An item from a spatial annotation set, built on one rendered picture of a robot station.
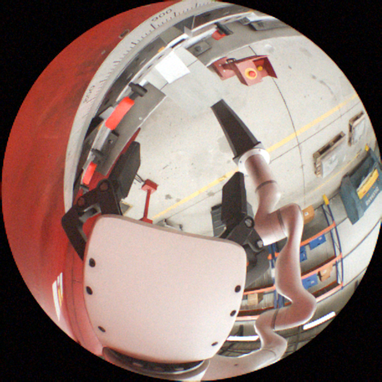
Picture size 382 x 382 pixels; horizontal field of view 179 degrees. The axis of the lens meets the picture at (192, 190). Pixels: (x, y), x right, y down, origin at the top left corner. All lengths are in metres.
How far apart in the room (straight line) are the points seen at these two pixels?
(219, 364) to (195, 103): 0.70
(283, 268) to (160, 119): 1.67
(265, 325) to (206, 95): 0.81
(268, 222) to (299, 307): 0.36
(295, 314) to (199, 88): 0.80
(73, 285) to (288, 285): 0.97
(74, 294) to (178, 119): 1.84
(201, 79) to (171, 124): 1.22
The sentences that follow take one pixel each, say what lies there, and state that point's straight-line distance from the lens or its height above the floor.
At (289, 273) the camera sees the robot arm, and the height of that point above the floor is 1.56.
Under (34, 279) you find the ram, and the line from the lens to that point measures 0.20.
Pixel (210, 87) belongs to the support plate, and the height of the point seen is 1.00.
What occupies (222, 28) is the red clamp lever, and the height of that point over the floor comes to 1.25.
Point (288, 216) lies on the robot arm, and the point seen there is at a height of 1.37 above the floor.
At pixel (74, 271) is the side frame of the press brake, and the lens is 0.89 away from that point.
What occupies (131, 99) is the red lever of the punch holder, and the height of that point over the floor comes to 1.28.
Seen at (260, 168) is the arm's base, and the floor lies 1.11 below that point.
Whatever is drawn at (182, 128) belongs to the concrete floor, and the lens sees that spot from 1.69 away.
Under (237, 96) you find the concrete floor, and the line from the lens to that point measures 1.64.
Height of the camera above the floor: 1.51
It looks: 37 degrees down
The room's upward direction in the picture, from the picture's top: 177 degrees clockwise
